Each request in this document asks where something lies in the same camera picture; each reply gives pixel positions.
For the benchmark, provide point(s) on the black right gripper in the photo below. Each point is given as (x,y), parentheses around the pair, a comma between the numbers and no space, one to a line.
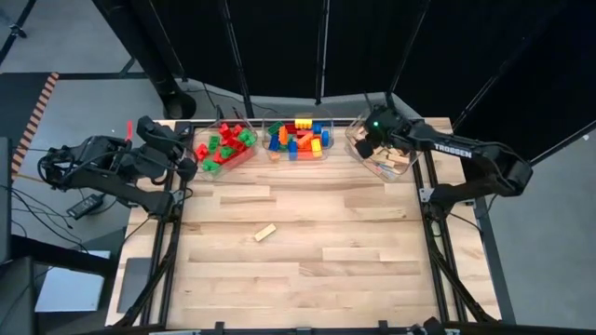
(386,128)

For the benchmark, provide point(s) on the grey flat panel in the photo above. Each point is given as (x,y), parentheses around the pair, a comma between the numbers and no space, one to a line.
(135,284)

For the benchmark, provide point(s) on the metal curtain pole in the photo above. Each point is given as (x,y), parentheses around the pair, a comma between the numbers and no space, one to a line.
(403,70)
(239,70)
(505,70)
(321,70)

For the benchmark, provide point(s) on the medium orange plastic block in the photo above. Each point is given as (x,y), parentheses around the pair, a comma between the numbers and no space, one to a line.
(305,138)
(283,135)

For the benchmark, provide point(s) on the person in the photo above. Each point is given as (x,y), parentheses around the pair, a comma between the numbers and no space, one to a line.
(435,326)

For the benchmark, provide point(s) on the black metal bar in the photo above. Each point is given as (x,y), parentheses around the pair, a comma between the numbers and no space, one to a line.
(563,142)

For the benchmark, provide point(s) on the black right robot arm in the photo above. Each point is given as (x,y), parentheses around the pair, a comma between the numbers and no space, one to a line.
(489,160)

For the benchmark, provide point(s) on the medium red plastic block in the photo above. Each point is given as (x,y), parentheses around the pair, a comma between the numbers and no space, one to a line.
(292,129)

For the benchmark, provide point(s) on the large green plastic block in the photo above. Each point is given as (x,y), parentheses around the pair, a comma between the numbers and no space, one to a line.
(226,151)
(247,137)
(213,143)
(210,165)

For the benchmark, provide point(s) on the small red tag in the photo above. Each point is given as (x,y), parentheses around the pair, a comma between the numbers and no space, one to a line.
(129,130)

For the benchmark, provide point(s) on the white flat sheet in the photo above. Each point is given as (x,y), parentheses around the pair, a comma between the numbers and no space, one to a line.
(70,288)

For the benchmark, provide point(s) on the black power adapter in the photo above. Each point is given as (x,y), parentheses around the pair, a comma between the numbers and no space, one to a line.
(85,206)

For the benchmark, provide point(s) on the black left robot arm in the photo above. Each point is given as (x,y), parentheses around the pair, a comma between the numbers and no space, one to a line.
(116,191)

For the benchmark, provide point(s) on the black mat with hazard stripes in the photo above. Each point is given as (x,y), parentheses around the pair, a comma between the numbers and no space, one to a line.
(23,102)

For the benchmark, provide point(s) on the black floor bar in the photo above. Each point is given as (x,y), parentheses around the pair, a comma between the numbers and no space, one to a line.
(93,75)

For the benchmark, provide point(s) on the black floor stand column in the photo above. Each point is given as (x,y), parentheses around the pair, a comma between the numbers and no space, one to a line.
(179,104)

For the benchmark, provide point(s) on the medium yellow plastic block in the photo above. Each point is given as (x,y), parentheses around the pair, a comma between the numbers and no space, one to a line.
(316,147)
(303,123)

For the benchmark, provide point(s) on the medium green plastic block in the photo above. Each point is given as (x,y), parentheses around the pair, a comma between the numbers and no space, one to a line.
(275,128)
(283,147)

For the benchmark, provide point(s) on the medium blue plastic block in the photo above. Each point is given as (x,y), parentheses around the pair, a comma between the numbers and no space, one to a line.
(293,150)
(317,128)
(274,142)
(325,138)

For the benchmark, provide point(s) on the black tripod stand leg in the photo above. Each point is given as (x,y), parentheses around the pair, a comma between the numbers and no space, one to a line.
(17,31)

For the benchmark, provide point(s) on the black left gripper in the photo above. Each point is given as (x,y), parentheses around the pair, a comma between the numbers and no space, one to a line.
(163,137)

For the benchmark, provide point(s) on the black curtain panel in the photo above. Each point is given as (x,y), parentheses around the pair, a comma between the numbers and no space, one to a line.
(200,37)
(279,46)
(559,70)
(465,46)
(363,46)

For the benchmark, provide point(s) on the clear plastic bin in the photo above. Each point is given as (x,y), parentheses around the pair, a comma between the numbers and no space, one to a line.
(329,153)
(396,174)
(191,135)

